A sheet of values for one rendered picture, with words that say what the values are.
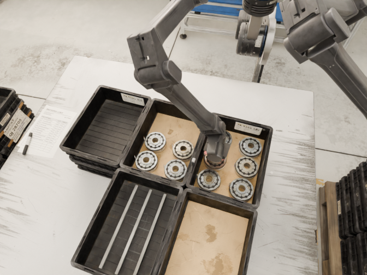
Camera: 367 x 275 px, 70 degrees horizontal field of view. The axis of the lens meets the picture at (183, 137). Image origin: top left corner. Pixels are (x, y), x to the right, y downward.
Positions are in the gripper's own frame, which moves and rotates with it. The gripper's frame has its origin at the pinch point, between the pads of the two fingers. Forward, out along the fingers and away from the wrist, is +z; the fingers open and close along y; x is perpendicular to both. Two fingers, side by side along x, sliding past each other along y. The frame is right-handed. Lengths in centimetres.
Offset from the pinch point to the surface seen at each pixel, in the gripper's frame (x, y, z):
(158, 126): 8.3, -33.2, 3.8
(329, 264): -8, 82, 77
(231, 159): 3.4, 6.9, 4.3
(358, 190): 32, 81, 46
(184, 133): 8.8, -19.0, 4.0
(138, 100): 15.6, -46.5, -2.7
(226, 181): -8.2, 8.0, 4.3
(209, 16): 179, -61, 57
